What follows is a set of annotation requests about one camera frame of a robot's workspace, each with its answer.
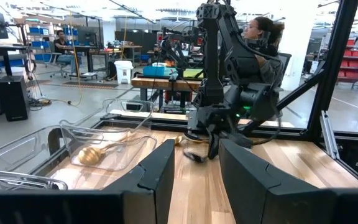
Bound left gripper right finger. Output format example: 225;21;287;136
218;138;358;224

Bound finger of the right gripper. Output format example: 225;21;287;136
206;132;223;160
221;131;254;149

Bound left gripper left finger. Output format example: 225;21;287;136
0;139;176;224

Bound clear plastic bin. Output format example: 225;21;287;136
59;98;158;172
0;124;70;195

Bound wooden workbench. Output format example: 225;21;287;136
131;76;203;110

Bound teal box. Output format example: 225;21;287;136
142;63;180;78

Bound white trash bin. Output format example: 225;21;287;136
113;60;135;85

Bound person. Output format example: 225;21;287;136
52;29;80;75
242;16;287;91

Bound red storage bins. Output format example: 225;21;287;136
337;37;358;82

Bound black computer tower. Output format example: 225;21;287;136
0;75;30;123

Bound blue storage bins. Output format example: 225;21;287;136
28;26;80;63

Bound black spoon teal handle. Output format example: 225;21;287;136
183;151;206;164

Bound gold spoon wooden handle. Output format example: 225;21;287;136
169;135;211;146

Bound silver bracket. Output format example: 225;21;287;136
318;110;337;160

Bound black aluminium frame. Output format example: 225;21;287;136
42;0;358;187

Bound yellow cable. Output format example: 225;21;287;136
68;12;85;108

